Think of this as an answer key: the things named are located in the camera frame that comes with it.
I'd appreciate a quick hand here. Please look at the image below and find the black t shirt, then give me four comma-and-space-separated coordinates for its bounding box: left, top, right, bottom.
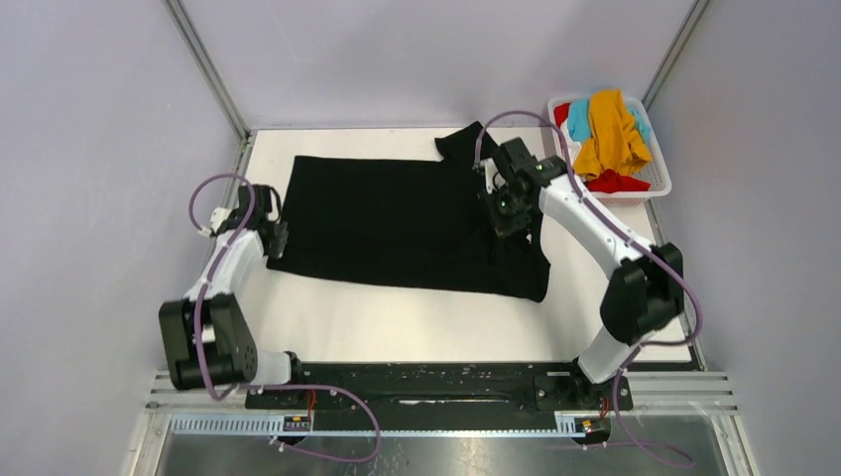
268, 122, 550, 302

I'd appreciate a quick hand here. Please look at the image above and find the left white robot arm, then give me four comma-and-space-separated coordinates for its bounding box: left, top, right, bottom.
159, 184, 308, 408

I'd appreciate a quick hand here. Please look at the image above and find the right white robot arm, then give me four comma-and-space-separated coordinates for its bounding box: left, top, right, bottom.
477, 139, 684, 409

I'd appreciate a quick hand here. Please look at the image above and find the white t shirt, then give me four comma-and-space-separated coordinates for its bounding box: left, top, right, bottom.
559, 123, 582, 164

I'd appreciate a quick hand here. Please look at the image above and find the red t shirt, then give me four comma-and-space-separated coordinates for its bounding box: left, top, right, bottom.
549, 101, 651, 193

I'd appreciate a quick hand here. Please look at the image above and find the light blue t shirt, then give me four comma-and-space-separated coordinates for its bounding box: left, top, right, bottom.
566, 99, 653, 145

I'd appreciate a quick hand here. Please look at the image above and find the yellow t shirt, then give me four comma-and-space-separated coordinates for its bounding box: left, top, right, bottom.
573, 89, 653, 181

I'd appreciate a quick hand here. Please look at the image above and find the white plastic laundry basket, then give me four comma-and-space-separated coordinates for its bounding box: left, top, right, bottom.
546, 93, 671, 206

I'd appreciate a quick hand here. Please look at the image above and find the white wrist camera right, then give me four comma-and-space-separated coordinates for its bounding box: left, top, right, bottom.
480, 159, 506, 194

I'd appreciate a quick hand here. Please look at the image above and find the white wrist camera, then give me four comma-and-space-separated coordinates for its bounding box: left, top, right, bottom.
197, 207, 231, 237
480, 159, 506, 194

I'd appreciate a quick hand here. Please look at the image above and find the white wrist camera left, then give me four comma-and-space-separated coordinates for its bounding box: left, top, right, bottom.
197, 207, 231, 237

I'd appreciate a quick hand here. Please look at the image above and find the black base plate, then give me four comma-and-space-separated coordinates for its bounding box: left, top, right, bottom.
244, 361, 635, 433

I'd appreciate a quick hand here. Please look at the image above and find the aluminium frame rail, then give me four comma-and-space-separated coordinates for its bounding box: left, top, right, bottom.
146, 373, 738, 438

